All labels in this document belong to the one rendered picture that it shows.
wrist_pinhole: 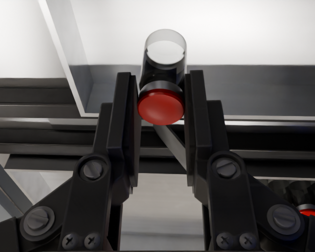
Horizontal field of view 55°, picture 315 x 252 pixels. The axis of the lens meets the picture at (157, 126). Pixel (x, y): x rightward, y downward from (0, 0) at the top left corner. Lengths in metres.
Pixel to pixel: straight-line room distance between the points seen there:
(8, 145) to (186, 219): 0.27
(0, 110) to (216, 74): 0.18
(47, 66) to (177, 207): 0.26
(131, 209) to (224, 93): 0.26
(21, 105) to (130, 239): 0.34
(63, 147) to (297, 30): 0.22
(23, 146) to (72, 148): 0.05
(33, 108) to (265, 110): 0.18
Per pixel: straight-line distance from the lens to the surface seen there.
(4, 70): 0.28
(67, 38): 0.20
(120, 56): 0.23
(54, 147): 0.31
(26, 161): 0.33
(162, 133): 0.27
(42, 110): 0.27
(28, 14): 0.24
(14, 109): 0.28
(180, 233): 0.52
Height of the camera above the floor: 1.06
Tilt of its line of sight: 40 degrees down
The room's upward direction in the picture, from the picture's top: 175 degrees counter-clockwise
